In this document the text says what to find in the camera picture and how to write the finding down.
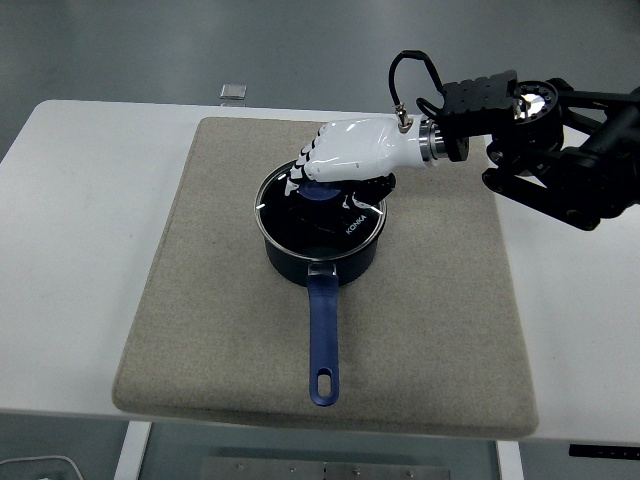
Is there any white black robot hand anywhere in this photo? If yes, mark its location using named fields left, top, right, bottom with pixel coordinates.
left=283, top=115, right=425, bottom=211

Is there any glass pot lid blue knob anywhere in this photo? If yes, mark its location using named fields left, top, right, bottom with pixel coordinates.
left=254, top=158, right=388, bottom=261

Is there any dark pot with blue handle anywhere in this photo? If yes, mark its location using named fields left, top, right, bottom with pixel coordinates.
left=261, top=219, right=381, bottom=407

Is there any beige fabric mat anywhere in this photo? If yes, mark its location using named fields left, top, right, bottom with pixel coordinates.
left=110, top=115, right=540, bottom=437

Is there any grey metal plate with screws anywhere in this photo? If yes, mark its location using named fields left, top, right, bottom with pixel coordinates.
left=199, top=454, right=451, bottom=480

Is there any white table leg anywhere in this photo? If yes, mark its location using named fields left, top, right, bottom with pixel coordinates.
left=494, top=439, right=525, bottom=480
left=113, top=421, right=154, bottom=480

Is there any black bar under table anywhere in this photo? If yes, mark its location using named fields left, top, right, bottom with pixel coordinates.
left=569, top=443, right=640, bottom=459

